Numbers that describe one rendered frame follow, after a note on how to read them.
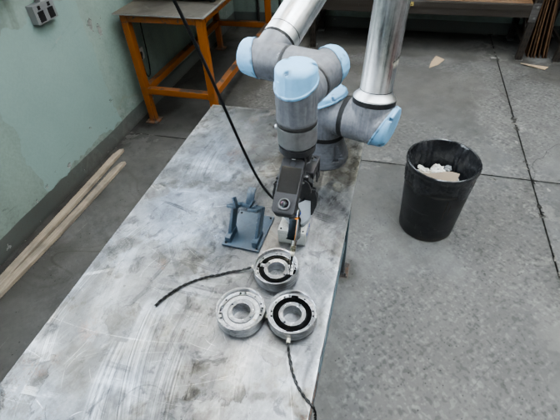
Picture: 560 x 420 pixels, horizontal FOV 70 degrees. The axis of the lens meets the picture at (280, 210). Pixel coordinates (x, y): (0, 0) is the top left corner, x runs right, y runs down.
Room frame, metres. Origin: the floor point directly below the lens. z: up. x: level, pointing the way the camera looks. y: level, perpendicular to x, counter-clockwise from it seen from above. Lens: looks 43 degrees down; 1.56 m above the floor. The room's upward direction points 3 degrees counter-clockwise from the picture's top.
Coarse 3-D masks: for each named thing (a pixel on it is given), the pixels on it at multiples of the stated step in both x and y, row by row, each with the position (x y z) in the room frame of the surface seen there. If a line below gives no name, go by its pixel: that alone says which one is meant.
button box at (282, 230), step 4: (284, 220) 0.72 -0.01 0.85; (280, 224) 0.71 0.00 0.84; (284, 224) 0.71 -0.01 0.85; (288, 224) 0.71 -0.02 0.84; (308, 224) 0.71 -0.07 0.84; (280, 228) 0.69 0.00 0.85; (284, 228) 0.69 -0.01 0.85; (304, 228) 0.69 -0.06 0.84; (308, 228) 0.71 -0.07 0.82; (280, 232) 0.69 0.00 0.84; (284, 232) 0.68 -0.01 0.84; (304, 232) 0.67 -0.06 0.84; (308, 232) 0.71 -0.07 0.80; (280, 236) 0.69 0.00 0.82; (284, 236) 0.68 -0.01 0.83; (304, 236) 0.67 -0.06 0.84; (280, 240) 0.69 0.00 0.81; (284, 240) 0.69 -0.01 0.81; (288, 240) 0.68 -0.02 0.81; (300, 240) 0.67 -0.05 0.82; (304, 240) 0.67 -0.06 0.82; (300, 244) 0.67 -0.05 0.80; (304, 244) 0.67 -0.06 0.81
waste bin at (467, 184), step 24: (432, 144) 1.64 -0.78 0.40; (456, 144) 1.60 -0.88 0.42; (408, 168) 1.46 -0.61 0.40; (456, 168) 1.56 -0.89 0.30; (480, 168) 1.40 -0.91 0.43; (408, 192) 1.44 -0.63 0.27; (432, 192) 1.34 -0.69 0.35; (456, 192) 1.32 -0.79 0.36; (408, 216) 1.42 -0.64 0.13; (432, 216) 1.34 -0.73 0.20; (456, 216) 1.36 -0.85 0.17; (432, 240) 1.35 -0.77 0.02
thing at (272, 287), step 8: (272, 248) 0.63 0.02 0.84; (280, 248) 0.63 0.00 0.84; (264, 256) 0.62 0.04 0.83; (288, 256) 0.62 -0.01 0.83; (256, 264) 0.60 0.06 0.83; (272, 264) 0.60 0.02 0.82; (280, 264) 0.60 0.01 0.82; (296, 264) 0.59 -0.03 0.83; (256, 272) 0.56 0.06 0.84; (296, 272) 0.56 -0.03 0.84; (256, 280) 0.56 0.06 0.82; (264, 280) 0.55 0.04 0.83; (288, 280) 0.54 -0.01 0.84; (296, 280) 0.55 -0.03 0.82; (264, 288) 0.55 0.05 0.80; (272, 288) 0.53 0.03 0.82; (280, 288) 0.53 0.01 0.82; (288, 288) 0.54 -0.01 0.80
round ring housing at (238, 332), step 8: (240, 288) 0.52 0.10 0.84; (248, 288) 0.52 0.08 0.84; (224, 296) 0.51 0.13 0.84; (232, 296) 0.51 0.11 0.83; (248, 296) 0.51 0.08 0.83; (256, 296) 0.51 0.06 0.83; (224, 304) 0.49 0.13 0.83; (232, 304) 0.49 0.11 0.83; (240, 304) 0.49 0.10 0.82; (248, 304) 0.49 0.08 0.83; (264, 304) 0.48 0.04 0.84; (216, 312) 0.46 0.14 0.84; (232, 312) 0.48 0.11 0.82; (264, 312) 0.46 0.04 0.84; (232, 320) 0.45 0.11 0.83; (240, 320) 0.45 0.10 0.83; (248, 320) 0.45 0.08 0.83; (264, 320) 0.45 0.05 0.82; (224, 328) 0.43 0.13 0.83; (232, 328) 0.43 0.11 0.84; (240, 328) 0.43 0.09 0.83; (248, 328) 0.42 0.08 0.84; (256, 328) 0.43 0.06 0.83; (232, 336) 0.43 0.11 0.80; (240, 336) 0.42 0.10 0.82
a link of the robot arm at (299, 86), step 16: (288, 64) 0.64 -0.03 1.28; (304, 64) 0.64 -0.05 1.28; (288, 80) 0.61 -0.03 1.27; (304, 80) 0.61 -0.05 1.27; (320, 80) 0.65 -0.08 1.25; (288, 96) 0.61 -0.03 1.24; (304, 96) 0.61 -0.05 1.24; (320, 96) 0.64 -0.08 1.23; (288, 112) 0.61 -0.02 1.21; (304, 112) 0.61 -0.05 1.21; (288, 128) 0.61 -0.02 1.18; (304, 128) 0.61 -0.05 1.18
